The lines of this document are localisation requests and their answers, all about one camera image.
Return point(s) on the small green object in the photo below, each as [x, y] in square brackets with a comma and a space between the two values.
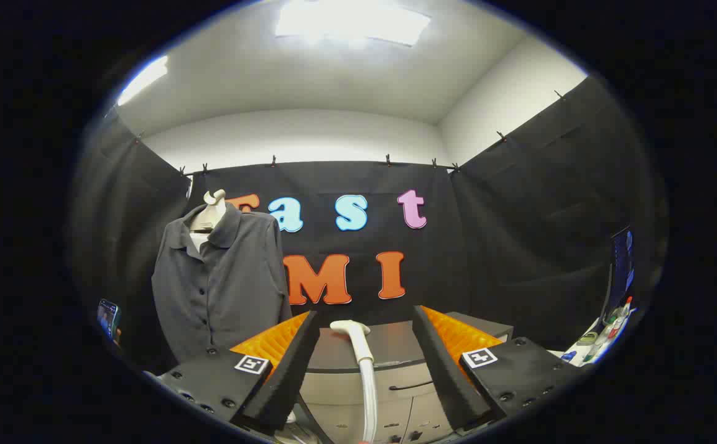
[587, 338]

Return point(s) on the grey cabinet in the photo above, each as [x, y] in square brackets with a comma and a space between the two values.
[395, 394]

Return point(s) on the narrow ceiling light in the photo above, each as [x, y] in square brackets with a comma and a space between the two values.
[142, 80]

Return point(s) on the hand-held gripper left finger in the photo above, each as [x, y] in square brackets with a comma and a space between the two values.
[290, 370]

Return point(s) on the dark grey button shirt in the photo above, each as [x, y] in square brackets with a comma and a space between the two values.
[235, 283]

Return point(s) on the red-capped bottle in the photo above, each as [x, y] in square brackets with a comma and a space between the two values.
[622, 311]

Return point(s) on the black backdrop cloth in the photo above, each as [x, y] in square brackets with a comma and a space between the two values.
[519, 246]

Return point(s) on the white garment steamer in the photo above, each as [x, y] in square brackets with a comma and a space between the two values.
[366, 370]

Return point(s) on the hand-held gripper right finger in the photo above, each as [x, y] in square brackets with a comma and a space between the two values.
[442, 370]

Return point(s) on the beige clothes hanger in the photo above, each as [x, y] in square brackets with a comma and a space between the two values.
[210, 213]

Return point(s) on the small blue object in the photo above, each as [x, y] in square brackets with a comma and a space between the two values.
[568, 356]

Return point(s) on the smartphone with lit screen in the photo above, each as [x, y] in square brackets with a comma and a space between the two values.
[108, 317]

